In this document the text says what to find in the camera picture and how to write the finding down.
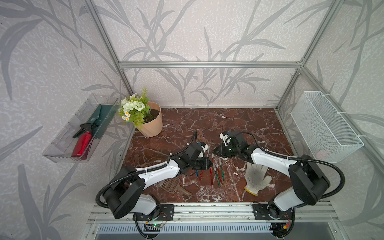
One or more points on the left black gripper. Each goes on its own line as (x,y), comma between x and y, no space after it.
(206,161)

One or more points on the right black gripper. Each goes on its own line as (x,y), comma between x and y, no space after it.
(220,152)

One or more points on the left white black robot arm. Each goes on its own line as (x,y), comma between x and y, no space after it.
(124,193)

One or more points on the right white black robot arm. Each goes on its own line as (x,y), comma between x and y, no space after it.
(309,183)

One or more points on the green carving knife left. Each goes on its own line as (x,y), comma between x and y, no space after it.
(216,177)

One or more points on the green carving knife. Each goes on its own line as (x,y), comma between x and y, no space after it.
(221,170)
(216,177)

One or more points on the green carving knife right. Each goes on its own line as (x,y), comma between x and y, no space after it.
(221,170)

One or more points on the brown plastic scoop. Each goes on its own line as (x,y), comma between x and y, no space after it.
(172,185)

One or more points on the white work glove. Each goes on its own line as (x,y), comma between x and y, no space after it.
(256,178)

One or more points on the terracotta flower pot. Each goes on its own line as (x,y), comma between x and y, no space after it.
(154,127)

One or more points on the small circuit board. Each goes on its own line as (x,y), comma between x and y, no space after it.
(154,226)

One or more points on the artificial white flower plant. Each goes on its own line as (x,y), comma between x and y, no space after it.
(135,109)

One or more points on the green garden trowel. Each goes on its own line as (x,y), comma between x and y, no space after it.
(101,118)

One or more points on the red spray bottle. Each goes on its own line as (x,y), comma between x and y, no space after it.
(84,136)

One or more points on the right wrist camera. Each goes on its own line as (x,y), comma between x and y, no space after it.
(225,136)

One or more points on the white wire mesh basket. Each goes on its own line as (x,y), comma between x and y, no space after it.
(326,132)

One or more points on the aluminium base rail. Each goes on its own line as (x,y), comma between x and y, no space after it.
(236,212)

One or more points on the clear plastic wall tray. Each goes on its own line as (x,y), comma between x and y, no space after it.
(61,148)

